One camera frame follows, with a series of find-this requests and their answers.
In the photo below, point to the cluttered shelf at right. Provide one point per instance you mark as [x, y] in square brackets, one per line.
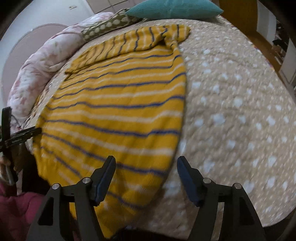
[273, 28]

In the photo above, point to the yellow striped knit sweater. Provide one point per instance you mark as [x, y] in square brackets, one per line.
[123, 98]

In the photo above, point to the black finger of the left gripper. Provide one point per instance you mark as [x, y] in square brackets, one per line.
[23, 135]

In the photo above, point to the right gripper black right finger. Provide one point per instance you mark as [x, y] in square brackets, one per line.
[240, 220]

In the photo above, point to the beige dotted quilted bedspread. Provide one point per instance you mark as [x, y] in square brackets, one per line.
[238, 125]

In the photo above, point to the brown wooden door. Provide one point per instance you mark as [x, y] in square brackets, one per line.
[241, 13]

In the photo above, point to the teal corduroy cushion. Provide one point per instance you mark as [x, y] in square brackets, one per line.
[178, 9]

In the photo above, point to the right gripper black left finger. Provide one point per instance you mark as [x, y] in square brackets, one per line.
[52, 221]

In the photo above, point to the pink floral rolled duvet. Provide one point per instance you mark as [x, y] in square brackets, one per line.
[41, 66]

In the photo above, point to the green hedgehog print bolster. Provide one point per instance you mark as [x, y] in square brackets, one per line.
[117, 21]

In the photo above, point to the round pink headboard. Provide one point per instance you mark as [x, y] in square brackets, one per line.
[27, 45]

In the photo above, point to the person's left hand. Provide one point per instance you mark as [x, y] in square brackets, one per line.
[12, 163]

